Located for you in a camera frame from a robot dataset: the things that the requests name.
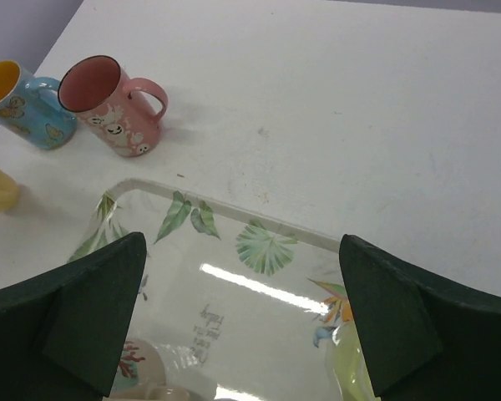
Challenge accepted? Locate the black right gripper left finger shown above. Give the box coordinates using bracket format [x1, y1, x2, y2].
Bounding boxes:
[0, 232, 147, 400]

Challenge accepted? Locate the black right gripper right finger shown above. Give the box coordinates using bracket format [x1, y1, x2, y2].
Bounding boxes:
[339, 235, 501, 400]

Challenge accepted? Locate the blue butterfly mug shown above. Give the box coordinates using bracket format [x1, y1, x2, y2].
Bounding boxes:
[0, 60, 77, 150]

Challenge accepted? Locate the lime green mug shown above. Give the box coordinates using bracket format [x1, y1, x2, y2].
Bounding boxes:
[326, 322, 380, 400]

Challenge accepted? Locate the cream coral pattern mug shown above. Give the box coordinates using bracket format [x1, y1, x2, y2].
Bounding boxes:
[109, 338, 166, 399]

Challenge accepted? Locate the beige round teapot mug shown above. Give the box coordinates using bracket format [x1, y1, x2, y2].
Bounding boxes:
[104, 383, 208, 401]

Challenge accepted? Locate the floral leaf serving tray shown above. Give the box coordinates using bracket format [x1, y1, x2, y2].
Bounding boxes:
[73, 179, 354, 400]

